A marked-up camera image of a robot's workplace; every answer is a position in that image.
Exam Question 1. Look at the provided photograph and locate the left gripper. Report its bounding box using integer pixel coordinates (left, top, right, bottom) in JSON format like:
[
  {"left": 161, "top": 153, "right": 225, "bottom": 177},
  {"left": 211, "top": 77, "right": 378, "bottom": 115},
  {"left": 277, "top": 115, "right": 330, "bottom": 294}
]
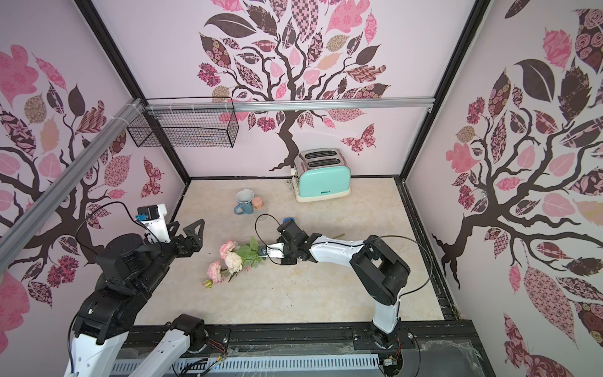
[{"left": 133, "top": 218, "right": 206, "bottom": 292}]

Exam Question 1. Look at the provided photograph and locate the pink flower bouquet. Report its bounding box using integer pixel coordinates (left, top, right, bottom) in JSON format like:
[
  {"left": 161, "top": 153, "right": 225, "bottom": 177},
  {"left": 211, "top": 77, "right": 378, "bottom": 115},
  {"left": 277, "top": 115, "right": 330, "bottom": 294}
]
[{"left": 203, "top": 233, "right": 346, "bottom": 289}]

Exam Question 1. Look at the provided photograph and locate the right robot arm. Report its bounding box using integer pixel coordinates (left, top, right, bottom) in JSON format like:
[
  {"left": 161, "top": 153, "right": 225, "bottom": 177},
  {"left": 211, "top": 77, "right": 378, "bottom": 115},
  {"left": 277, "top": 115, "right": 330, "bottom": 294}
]
[{"left": 264, "top": 220, "right": 411, "bottom": 349}]

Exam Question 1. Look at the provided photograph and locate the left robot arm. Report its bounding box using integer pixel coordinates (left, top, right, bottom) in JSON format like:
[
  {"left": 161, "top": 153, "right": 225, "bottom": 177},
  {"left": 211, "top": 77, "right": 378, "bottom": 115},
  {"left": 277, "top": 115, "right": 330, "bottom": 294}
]
[{"left": 64, "top": 219, "right": 205, "bottom": 376}]

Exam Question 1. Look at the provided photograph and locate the glass jar with cork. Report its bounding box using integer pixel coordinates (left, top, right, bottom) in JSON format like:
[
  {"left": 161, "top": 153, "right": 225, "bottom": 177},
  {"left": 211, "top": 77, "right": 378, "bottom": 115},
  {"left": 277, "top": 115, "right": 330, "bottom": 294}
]
[{"left": 251, "top": 196, "right": 265, "bottom": 210}]

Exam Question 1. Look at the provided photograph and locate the mint green toaster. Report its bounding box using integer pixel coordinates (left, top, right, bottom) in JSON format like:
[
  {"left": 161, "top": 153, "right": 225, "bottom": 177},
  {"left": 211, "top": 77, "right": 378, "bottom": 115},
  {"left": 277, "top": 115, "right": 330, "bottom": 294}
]
[{"left": 291, "top": 148, "right": 352, "bottom": 203}]

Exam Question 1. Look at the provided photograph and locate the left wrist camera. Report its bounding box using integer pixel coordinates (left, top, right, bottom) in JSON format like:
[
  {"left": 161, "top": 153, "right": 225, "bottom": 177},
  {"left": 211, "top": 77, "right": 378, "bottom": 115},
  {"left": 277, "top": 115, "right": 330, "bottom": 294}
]
[{"left": 136, "top": 204, "right": 171, "bottom": 243}]

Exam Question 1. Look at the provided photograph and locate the left camera cable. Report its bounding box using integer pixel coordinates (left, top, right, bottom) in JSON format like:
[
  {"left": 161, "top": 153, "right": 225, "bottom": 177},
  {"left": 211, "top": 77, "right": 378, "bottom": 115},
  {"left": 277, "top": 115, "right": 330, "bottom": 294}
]
[{"left": 74, "top": 201, "right": 152, "bottom": 251}]

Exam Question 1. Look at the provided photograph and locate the camera cable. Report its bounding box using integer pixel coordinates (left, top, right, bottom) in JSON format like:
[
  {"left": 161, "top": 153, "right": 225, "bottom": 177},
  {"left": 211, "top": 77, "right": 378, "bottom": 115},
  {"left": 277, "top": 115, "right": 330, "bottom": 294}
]
[
  {"left": 253, "top": 213, "right": 433, "bottom": 303},
  {"left": 74, "top": 201, "right": 152, "bottom": 251}
]

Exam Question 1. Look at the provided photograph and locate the black wire basket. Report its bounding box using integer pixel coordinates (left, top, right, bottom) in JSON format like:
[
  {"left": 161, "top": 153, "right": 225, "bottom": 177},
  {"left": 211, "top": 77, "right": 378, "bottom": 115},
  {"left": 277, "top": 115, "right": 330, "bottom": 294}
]
[{"left": 127, "top": 97, "right": 240, "bottom": 149}]

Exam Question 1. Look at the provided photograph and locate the right camera cable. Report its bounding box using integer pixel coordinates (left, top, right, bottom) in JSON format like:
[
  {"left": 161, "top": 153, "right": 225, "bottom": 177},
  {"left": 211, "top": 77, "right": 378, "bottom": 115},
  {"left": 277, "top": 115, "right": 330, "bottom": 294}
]
[{"left": 253, "top": 213, "right": 433, "bottom": 303}]

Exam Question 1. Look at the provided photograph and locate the aluminium frame rail left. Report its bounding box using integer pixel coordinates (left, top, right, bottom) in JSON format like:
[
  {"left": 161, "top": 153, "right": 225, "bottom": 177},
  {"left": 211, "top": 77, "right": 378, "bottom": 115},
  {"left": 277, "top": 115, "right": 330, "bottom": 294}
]
[{"left": 1, "top": 98, "right": 144, "bottom": 271}]

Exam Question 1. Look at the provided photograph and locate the white slotted cable duct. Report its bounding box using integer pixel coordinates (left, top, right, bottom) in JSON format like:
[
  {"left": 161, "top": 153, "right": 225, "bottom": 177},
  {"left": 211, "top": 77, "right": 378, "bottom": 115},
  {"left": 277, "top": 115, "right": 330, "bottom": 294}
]
[{"left": 110, "top": 354, "right": 383, "bottom": 376}]

